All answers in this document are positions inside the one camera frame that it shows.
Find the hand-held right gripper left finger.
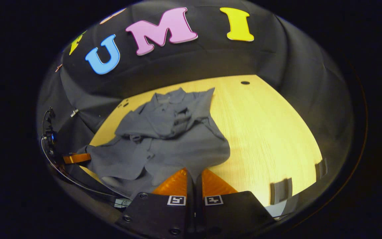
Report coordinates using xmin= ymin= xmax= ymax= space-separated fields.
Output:
xmin=116 ymin=168 xmax=195 ymax=239

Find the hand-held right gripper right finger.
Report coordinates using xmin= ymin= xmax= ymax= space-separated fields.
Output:
xmin=195 ymin=168 xmax=276 ymax=239

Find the grey polo shirt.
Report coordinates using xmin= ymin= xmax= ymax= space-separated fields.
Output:
xmin=84 ymin=87 xmax=231 ymax=199

